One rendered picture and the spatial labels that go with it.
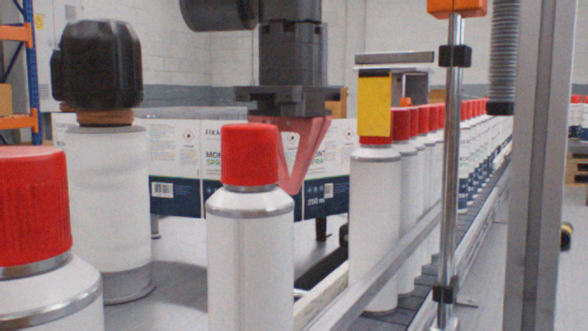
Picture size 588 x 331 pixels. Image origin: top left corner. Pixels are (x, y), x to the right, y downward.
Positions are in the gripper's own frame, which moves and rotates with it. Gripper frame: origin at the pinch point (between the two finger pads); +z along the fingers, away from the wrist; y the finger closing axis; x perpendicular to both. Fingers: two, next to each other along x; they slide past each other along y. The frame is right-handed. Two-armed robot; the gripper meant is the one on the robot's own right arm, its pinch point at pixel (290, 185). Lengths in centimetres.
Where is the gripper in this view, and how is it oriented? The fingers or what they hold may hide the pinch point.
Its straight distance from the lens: 49.1
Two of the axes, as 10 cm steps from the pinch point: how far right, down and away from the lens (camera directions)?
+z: 0.0, 9.9, 1.2
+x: 9.0, 0.5, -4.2
